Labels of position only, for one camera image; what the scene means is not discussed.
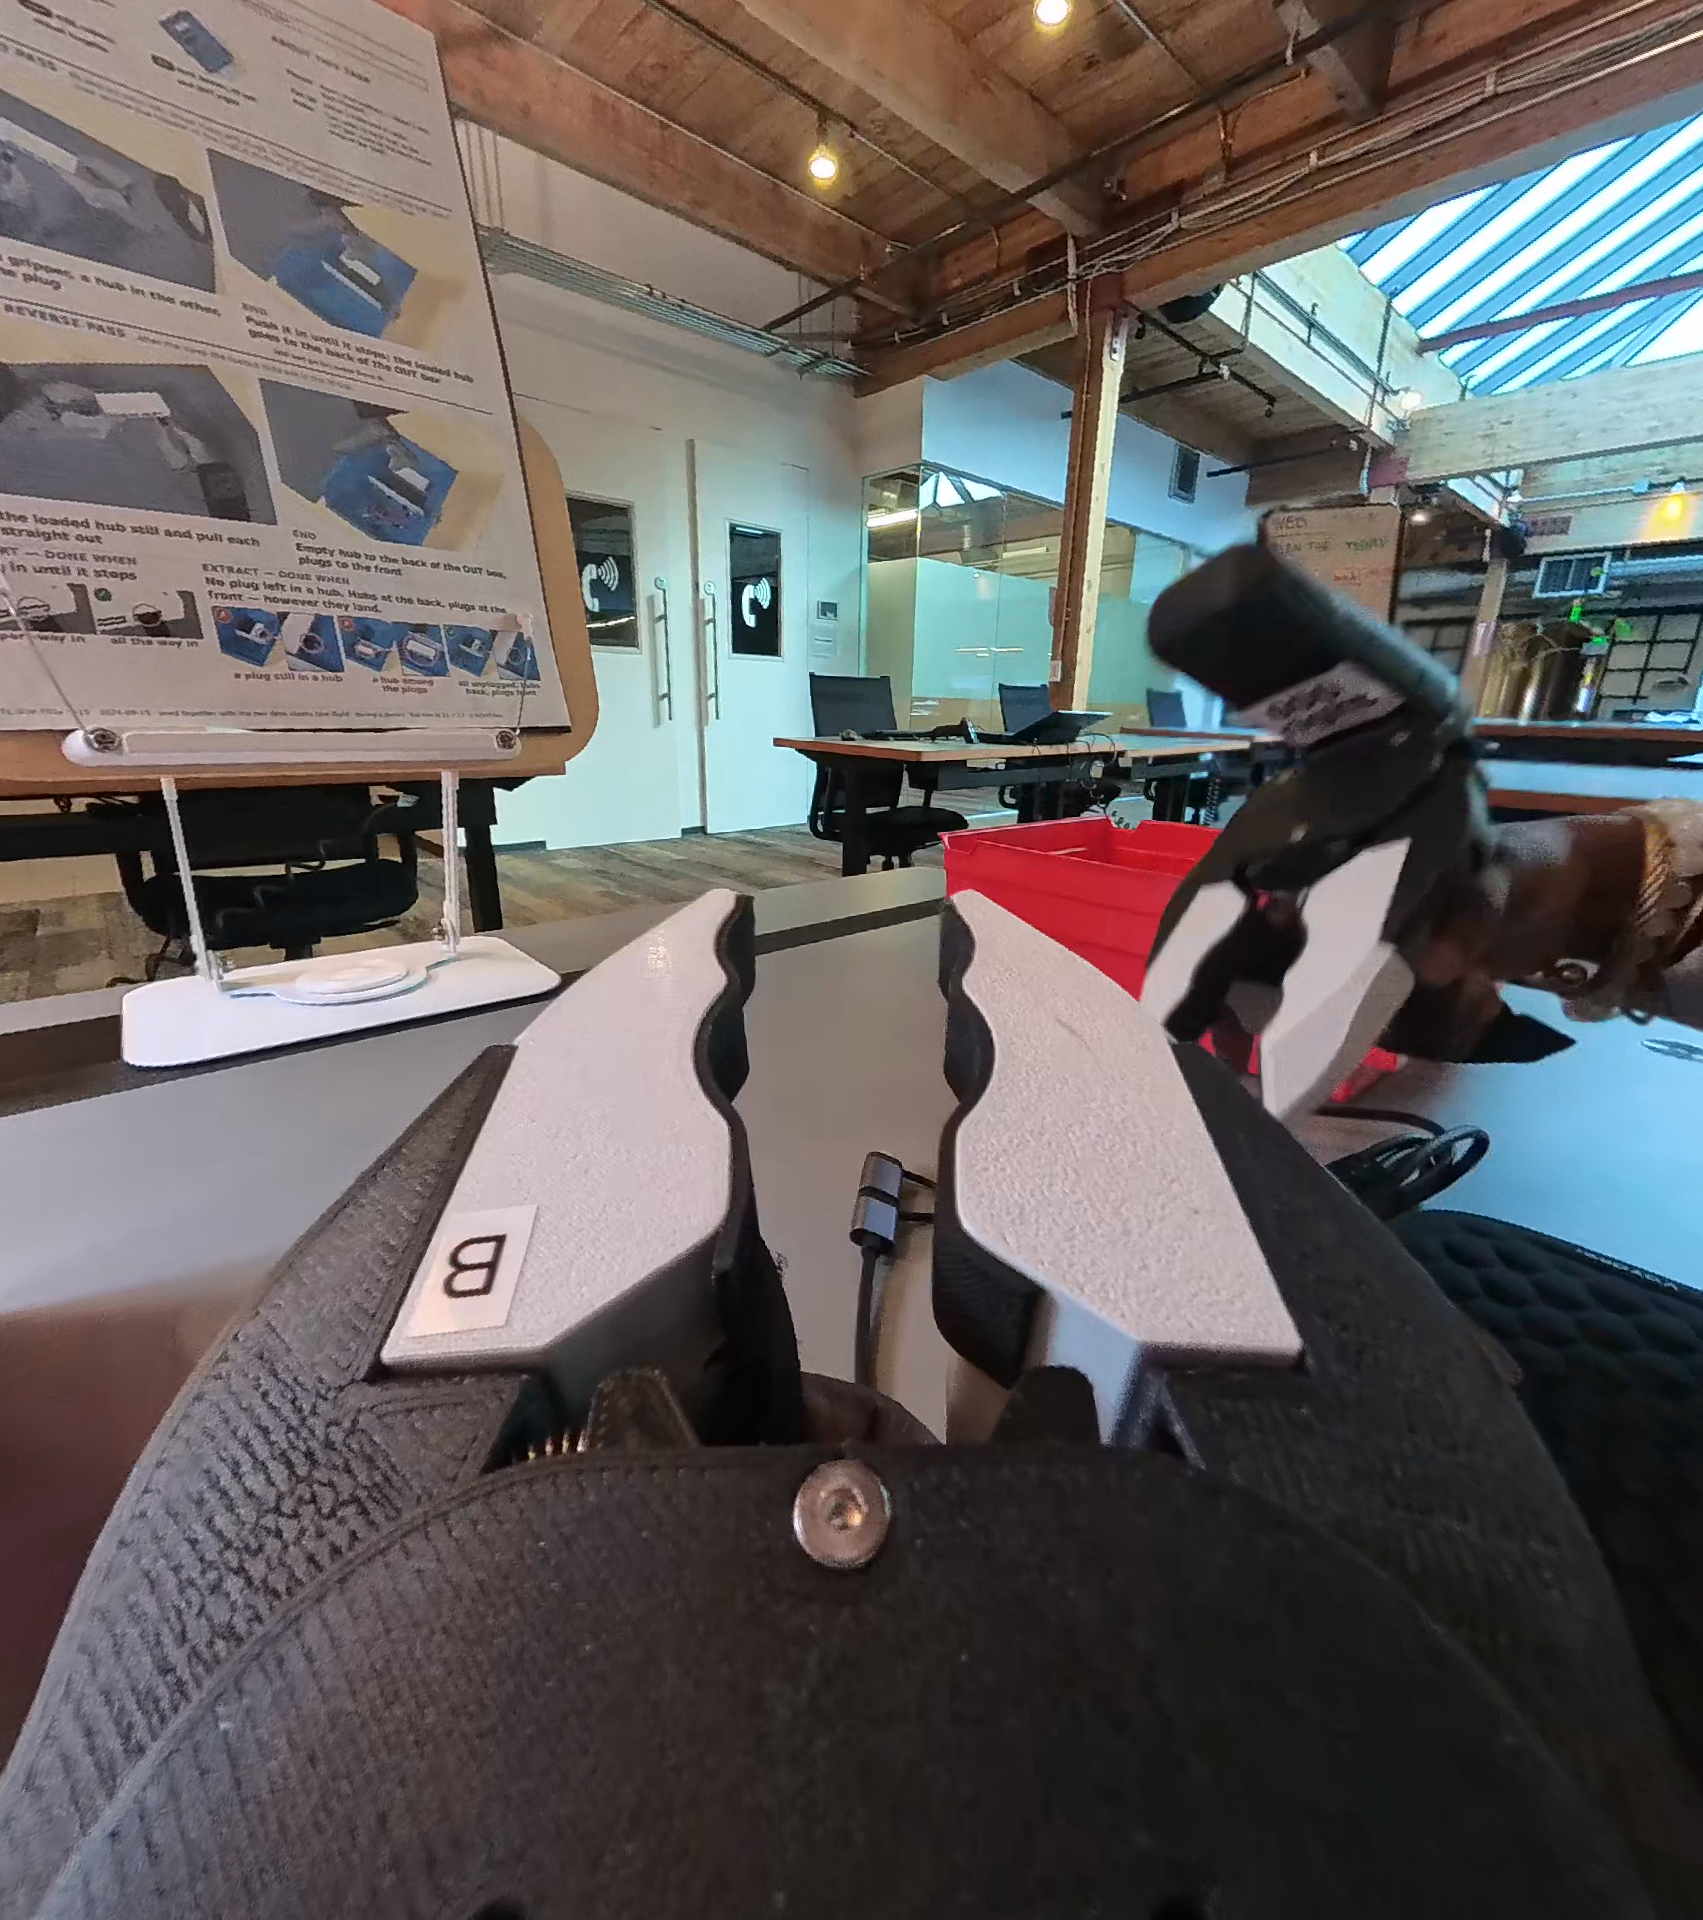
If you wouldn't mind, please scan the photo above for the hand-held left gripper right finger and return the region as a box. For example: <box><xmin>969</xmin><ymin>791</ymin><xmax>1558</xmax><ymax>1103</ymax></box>
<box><xmin>930</xmin><ymin>890</ymin><xmax>1307</xmax><ymax>1447</ymax></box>

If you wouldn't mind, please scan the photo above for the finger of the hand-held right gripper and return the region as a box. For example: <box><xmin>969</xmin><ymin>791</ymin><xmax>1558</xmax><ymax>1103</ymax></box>
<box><xmin>1143</xmin><ymin>861</ymin><xmax>1254</xmax><ymax>1039</ymax></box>
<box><xmin>1258</xmin><ymin>838</ymin><xmax>1418</xmax><ymax>1126</ymax></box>

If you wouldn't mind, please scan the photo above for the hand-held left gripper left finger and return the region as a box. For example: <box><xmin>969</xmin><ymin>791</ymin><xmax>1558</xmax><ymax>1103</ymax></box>
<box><xmin>382</xmin><ymin>890</ymin><xmax>809</xmax><ymax>1447</ymax></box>

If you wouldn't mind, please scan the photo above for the red plastic bin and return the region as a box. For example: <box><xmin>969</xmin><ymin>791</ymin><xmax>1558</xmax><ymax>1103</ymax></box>
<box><xmin>941</xmin><ymin>819</ymin><xmax>1396</xmax><ymax>1086</ymax></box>

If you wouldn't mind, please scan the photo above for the black cable with black plug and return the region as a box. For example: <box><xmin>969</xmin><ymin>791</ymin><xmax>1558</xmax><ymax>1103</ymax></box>
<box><xmin>848</xmin><ymin>1151</ymin><xmax>944</xmax><ymax>1395</ymax></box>

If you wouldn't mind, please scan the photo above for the person's right hand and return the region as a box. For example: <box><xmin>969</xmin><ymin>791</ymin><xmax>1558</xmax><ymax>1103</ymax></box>
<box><xmin>1477</xmin><ymin>821</ymin><xmax>1649</xmax><ymax>1004</ymax></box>

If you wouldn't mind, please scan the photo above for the whiteboard on stand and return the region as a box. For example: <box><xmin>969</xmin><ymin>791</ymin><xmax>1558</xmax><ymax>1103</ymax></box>
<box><xmin>1265</xmin><ymin>503</ymin><xmax>1400</xmax><ymax>629</ymax></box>

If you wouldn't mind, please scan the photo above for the black mesh cushion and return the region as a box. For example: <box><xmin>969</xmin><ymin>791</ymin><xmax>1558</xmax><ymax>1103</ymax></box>
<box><xmin>1391</xmin><ymin>1207</ymin><xmax>1703</xmax><ymax>1920</ymax></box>

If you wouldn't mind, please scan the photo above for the phone icon door sign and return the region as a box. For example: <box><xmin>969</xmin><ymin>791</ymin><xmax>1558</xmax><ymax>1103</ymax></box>
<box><xmin>564</xmin><ymin>495</ymin><xmax>638</xmax><ymax>653</ymax></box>
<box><xmin>727</xmin><ymin>522</ymin><xmax>783</xmax><ymax>658</ymax></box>

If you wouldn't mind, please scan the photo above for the illustrated instruction sheet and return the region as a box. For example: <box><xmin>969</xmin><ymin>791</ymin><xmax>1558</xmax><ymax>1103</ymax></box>
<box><xmin>0</xmin><ymin>0</ymin><xmax>567</xmax><ymax>739</ymax></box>

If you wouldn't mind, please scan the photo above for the black looped cable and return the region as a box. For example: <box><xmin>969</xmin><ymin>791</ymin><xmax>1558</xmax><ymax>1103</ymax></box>
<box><xmin>1317</xmin><ymin>1103</ymin><xmax>1492</xmax><ymax>1220</ymax></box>

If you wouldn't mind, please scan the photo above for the gold bracelet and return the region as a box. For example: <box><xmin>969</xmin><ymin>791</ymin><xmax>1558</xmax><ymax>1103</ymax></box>
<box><xmin>1554</xmin><ymin>799</ymin><xmax>1703</xmax><ymax>1023</ymax></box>

